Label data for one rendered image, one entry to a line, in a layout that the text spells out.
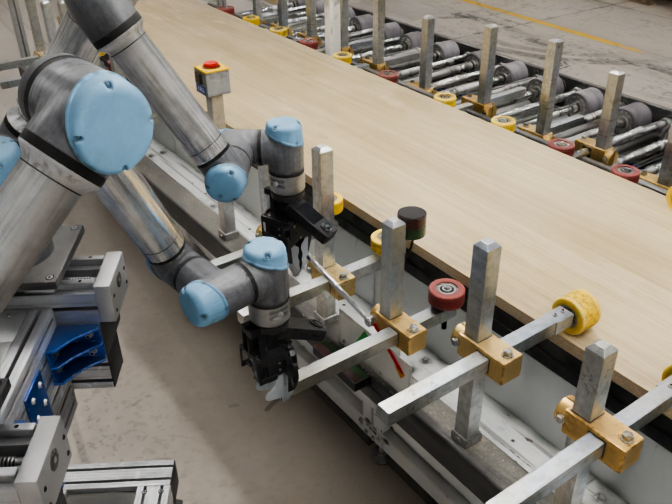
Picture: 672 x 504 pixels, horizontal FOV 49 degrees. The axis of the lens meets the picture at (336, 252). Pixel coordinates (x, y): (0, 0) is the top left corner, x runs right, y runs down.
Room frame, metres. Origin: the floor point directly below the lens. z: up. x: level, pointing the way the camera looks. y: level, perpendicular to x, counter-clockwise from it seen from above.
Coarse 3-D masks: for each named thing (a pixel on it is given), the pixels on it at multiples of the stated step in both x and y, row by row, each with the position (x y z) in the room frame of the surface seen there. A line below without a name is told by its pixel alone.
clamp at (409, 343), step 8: (376, 312) 1.29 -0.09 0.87; (376, 320) 1.29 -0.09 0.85; (384, 320) 1.26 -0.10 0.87; (392, 320) 1.26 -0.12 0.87; (400, 320) 1.26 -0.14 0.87; (408, 320) 1.26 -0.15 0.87; (384, 328) 1.26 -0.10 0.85; (392, 328) 1.24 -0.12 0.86; (400, 328) 1.23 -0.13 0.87; (408, 328) 1.23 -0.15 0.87; (424, 328) 1.23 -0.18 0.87; (400, 336) 1.22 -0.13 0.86; (408, 336) 1.20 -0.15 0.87; (416, 336) 1.21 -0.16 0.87; (424, 336) 1.22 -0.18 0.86; (400, 344) 1.22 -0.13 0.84; (408, 344) 1.20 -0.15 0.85; (416, 344) 1.21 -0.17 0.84; (424, 344) 1.22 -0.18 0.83; (408, 352) 1.20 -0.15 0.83
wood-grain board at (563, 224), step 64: (192, 0) 4.01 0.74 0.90; (192, 64) 2.93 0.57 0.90; (256, 64) 2.92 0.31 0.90; (320, 64) 2.91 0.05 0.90; (256, 128) 2.26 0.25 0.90; (320, 128) 2.25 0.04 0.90; (384, 128) 2.24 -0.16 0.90; (448, 128) 2.23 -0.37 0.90; (384, 192) 1.79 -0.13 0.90; (448, 192) 1.78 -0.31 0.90; (512, 192) 1.78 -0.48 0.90; (576, 192) 1.77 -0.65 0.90; (640, 192) 1.77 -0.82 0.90; (448, 256) 1.46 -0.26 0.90; (512, 256) 1.46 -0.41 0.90; (576, 256) 1.45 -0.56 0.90; (640, 256) 1.45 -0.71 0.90; (640, 320) 1.21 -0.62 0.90; (640, 384) 1.01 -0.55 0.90
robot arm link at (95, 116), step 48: (48, 96) 0.87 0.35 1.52; (96, 96) 0.84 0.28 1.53; (144, 96) 0.89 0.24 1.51; (48, 144) 0.82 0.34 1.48; (96, 144) 0.82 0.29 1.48; (144, 144) 0.87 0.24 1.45; (0, 192) 0.81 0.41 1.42; (48, 192) 0.80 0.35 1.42; (0, 240) 0.77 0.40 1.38; (48, 240) 0.80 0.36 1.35; (0, 288) 0.75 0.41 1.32
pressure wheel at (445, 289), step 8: (440, 280) 1.35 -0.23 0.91; (448, 280) 1.35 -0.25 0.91; (432, 288) 1.32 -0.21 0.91; (440, 288) 1.33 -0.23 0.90; (448, 288) 1.32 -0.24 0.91; (456, 288) 1.32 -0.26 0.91; (464, 288) 1.32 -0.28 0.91; (432, 296) 1.30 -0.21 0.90; (440, 296) 1.29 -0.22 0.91; (448, 296) 1.29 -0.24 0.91; (456, 296) 1.29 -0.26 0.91; (464, 296) 1.31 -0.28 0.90; (432, 304) 1.30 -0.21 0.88; (440, 304) 1.29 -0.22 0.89; (448, 304) 1.28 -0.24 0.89; (456, 304) 1.29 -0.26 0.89
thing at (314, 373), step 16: (416, 320) 1.27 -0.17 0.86; (432, 320) 1.28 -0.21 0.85; (384, 336) 1.22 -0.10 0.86; (336, 352) 1.17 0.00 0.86; (352, 352) 1.17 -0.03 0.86; (368, 352) 1.18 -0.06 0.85; (304, 368) 1.12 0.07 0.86; (320, 368) 1.12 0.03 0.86; (336, 368) 1.13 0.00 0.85; (304, 384) 1.09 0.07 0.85
